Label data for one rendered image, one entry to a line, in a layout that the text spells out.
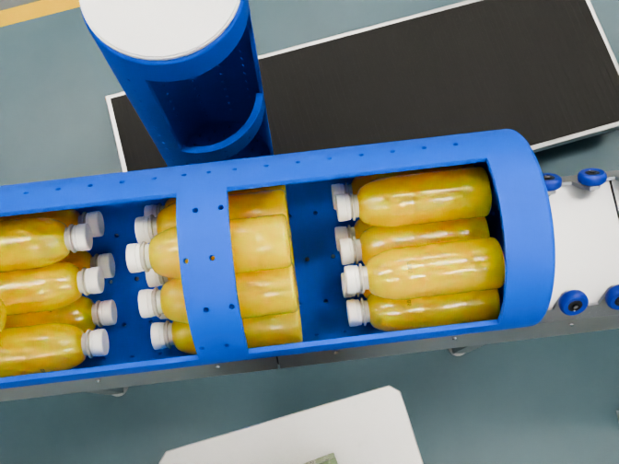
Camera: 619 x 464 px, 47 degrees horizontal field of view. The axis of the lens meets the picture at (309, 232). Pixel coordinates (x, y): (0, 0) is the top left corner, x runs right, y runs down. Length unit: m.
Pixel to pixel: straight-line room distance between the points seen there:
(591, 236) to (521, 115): 0.97
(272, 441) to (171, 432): 1.20
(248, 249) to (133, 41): 0.47
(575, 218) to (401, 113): 0.97
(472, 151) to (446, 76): 1.26
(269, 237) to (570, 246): 0.56
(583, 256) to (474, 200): 0.31
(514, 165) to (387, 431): 0.38
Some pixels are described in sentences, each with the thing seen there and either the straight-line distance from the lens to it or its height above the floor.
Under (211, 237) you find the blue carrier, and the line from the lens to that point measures 0.90.
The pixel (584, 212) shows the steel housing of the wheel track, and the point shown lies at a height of 0.93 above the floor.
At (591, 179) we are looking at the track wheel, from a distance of 1.26.
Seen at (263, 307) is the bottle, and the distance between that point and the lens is 0.97.
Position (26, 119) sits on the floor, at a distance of 2.47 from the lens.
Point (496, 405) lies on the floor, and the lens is 2.15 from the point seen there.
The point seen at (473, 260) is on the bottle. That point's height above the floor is 1.15.
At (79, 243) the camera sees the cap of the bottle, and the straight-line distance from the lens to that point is 1.05.
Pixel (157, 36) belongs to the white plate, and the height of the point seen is 1.04.
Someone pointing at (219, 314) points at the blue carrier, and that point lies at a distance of 0.91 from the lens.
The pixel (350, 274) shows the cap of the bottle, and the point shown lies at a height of 1.13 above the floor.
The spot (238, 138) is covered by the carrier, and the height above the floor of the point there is 0.62.
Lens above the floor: 2.09
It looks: 75 degrees down
